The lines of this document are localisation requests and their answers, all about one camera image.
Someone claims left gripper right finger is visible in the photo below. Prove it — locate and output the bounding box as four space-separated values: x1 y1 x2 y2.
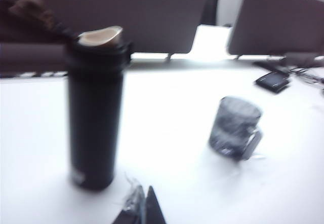
145 185 167 224

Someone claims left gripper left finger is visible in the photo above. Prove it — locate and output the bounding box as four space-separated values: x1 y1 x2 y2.
111 182 147 224

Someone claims black thermos with flip lid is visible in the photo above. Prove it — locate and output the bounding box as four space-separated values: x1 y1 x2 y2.
0 0 134 192

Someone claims dark textured glass mug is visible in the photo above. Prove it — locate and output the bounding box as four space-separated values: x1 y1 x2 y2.
208 95 264 161

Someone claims black phone device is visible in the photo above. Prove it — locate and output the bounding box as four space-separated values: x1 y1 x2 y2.
255 71 290 93

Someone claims dark grey desk divider panel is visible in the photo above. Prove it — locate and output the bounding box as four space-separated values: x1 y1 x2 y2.
227 0 324 57
0 0 219 55

